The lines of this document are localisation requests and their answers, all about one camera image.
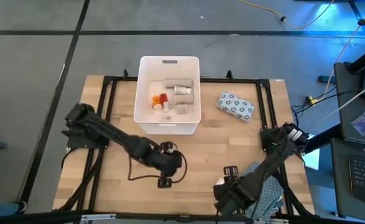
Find blue-green patterned cloth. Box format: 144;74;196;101
238;161;285;223

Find white perforated plastic basket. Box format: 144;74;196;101
133;55;202;136

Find white pack blue ring print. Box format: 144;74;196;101
216;90;255;121

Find yellow hanging cable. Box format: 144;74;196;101
306;2;365;105

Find black desk top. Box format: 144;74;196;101
330;138;365;223
333;60;365;147

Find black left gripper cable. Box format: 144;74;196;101
127;150;188;185

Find medium beige bandage roll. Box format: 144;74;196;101
171;94;195;105

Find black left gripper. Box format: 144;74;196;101
144;141;183;190

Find person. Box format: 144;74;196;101
0;201;27;218

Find white cable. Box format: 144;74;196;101
306;79;365;133

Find black table frame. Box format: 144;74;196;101
52;68;316;224

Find amber red bottle white cap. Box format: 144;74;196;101
159;93;170;113

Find yellow floor cable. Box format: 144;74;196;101
238;0;337;31

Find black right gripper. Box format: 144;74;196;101
213;165;257;215

